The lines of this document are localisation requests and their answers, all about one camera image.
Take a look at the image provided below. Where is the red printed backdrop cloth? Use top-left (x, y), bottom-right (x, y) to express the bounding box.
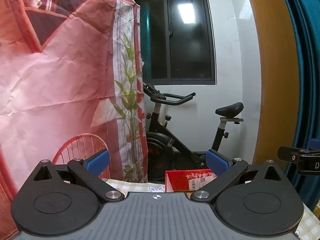
top-left (0, 0), bottom-right (150, 235)

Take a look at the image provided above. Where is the dark framed window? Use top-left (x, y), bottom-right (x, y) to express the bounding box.
top-left (130, 0), bottom-right (217, 86)

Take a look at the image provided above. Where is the red strawberry print box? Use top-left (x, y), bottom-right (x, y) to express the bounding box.
top-left (165, 169), bottom-right (218, 193)

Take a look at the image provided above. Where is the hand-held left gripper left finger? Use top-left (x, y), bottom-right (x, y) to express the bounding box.
top-left (32, 149), bottom-right (125, 203)

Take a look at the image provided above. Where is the black exercise bike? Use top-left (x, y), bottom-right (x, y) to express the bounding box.
top-left (142, 82), bottom-right (244, 181)

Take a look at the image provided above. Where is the wooden door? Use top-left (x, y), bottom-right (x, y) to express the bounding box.
top-left (243, 0), bottom-right (301, 172)

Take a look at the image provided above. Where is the teal curtain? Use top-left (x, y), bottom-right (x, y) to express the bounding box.
top-left (276, 0), bottom-right (320, 210)

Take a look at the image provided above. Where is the red wire chair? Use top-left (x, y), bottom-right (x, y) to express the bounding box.
top-left (52, 134), bottom-right (112, 180)

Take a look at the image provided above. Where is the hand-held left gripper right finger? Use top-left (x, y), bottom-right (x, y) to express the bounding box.
top-left (191, 149), bottom-right (288, 203)

